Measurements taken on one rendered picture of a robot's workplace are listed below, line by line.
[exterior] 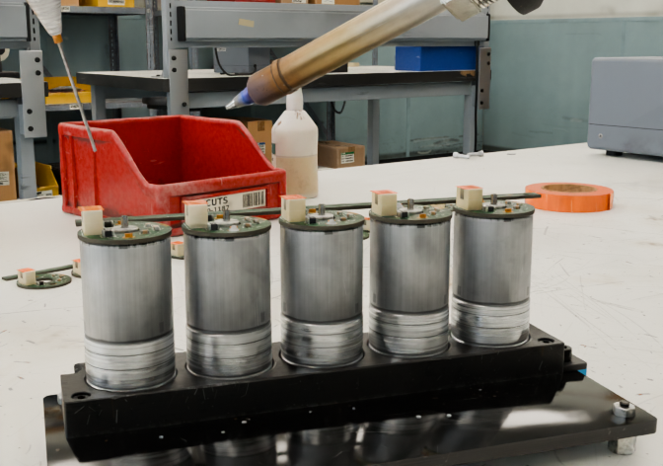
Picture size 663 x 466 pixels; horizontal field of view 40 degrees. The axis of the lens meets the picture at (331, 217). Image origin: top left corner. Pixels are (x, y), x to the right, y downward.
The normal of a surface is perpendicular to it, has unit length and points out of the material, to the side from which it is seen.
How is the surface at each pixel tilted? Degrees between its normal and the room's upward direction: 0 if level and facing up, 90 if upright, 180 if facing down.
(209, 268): 90
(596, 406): 0
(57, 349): 0
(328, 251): 90
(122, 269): 90
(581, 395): 0
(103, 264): 90
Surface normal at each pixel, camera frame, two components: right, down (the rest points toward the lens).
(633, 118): -0.79, 0.12
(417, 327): 0.11, 0.19
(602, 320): 0.00, -0.98
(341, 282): 0.51, 0.16
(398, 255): -0.32, 0.18
